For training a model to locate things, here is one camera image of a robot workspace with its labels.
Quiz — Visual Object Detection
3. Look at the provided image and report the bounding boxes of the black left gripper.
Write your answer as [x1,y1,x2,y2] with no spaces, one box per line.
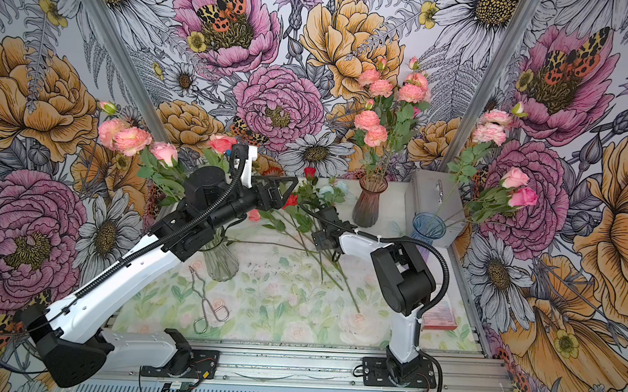
[206,172,299,234]

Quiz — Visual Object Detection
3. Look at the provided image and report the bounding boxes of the blue purple glass vase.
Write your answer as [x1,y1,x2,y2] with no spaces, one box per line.
[411,212,446,245]

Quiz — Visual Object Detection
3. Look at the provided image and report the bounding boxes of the eleventh pink rose stem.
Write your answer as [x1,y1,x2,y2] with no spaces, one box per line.
[448,102,528,185]

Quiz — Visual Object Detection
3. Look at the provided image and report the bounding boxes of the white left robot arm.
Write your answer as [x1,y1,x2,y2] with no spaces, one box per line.
[21,144,299,388]

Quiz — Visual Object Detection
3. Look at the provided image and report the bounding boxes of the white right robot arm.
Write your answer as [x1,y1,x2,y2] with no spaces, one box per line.
[305,207,451,368]

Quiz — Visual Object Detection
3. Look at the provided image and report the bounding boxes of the dark pink glass vase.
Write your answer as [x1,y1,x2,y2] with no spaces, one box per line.
[352,174,389,228]

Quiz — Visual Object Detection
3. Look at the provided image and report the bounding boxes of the clear glass vase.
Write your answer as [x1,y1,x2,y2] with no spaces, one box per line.
[200,235,240,283]

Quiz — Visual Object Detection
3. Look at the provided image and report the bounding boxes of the pink flower stems on table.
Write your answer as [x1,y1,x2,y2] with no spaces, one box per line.
[248,167,357,304]

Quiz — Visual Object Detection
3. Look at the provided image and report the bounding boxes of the floral table mat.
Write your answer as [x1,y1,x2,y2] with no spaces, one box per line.
[115,215,442,353]

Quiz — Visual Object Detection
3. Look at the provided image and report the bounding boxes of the metal scissors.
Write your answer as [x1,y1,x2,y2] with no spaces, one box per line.
[189,267,230,335]

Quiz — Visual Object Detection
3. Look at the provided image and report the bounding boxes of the grey metal box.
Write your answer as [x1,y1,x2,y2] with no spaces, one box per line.
[404,169,466,247]

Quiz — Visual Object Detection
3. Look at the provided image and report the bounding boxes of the red small box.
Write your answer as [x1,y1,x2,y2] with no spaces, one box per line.
[422,308,458,331]

